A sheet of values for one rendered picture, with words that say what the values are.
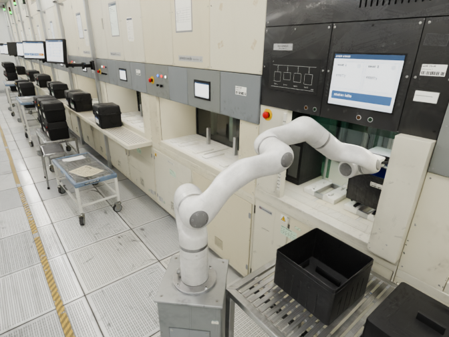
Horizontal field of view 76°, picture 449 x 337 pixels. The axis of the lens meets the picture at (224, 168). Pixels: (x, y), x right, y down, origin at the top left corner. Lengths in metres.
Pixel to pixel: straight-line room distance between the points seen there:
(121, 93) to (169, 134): 1.52
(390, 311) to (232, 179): 0.72
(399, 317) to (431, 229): 0.36
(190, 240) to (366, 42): 1.04
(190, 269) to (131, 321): 1.08
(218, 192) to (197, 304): 0.46
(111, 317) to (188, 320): 1.06
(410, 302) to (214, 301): 0.72
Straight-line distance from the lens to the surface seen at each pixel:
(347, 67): 1.39
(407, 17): 1.31
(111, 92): 4.24
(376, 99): 1.33
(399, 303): 1.29
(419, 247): 1.43
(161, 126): 2.87
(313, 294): 1.21
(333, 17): 1.45
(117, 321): 2.28
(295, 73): 1.53
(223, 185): 1.08
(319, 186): 1.91
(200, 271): 1.26
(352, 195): 1.71
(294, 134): 1.17
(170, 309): 1.31
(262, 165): 1.08
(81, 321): 2.36
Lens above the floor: 1.69
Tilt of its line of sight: 23 degrees down
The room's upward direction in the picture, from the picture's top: 1 degrees clockwise
